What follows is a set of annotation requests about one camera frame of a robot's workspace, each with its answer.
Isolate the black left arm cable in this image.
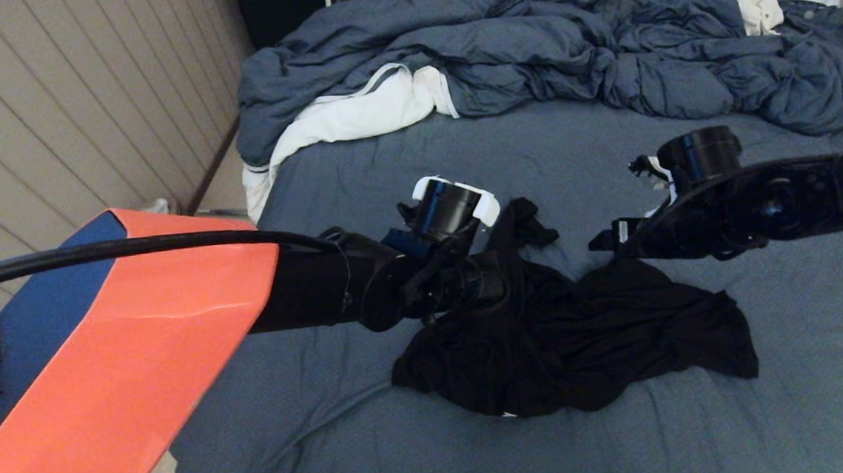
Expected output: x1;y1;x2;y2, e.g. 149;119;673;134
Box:
0;222;343;296

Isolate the crumpled blue duvet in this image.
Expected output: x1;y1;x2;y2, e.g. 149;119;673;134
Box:
226;0;843;177

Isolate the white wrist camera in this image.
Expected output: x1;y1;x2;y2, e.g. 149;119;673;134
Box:
628;152;682;219
395;170;504;248

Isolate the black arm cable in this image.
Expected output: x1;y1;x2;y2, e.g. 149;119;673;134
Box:
628;154;843;252
0;222;343;296

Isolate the silver metal rod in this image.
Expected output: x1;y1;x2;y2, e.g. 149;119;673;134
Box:
197;207;250;223

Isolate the black tall furniture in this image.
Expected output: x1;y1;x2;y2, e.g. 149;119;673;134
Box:
231;0;331;53

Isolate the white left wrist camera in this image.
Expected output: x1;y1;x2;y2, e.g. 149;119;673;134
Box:
395;170;504;248

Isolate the black t-shirt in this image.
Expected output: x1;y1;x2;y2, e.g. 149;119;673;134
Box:
379;182;762;427

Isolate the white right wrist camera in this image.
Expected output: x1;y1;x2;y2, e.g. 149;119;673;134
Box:
628;152;682;219

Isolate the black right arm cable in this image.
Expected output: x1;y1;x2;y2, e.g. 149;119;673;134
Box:
628;154;843;252

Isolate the white duvet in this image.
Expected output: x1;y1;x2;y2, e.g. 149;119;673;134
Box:
235;60;466;225

